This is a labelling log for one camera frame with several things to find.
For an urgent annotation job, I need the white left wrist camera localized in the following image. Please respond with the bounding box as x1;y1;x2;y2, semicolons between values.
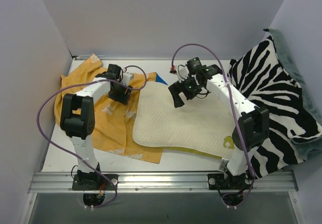
121;72;134;86

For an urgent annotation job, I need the zebra striped blanket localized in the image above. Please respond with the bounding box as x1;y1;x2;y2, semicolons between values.
227;36;321;178

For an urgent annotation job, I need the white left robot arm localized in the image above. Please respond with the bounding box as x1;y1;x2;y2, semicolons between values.
60;64;134;189

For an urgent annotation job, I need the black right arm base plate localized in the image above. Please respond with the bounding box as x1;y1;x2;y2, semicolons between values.
207;172;252;190

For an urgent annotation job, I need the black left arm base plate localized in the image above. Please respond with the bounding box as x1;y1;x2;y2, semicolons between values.
71;173;119;191

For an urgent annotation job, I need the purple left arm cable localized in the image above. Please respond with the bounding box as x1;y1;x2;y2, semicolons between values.
37;65;148;208

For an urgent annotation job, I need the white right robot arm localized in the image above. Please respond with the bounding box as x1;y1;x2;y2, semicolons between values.
169;57;270;188

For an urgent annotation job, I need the yellow pillowcase with blue lining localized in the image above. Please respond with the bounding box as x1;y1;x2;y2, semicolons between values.
54;53;169;164

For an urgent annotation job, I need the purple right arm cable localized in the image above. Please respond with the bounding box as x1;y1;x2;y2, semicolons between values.
171;43;256;208

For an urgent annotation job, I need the aluminium front rail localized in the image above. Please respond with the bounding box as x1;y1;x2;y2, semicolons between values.
29;171;298;193

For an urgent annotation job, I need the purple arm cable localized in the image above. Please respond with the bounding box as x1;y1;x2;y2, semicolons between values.
171;43;256;208
37;65;148;208

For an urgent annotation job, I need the grey green towel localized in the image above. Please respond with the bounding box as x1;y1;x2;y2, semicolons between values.
263;28;322;162

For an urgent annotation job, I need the cream quilted pillow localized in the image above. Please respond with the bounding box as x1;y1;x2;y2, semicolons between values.
133;82;235;159

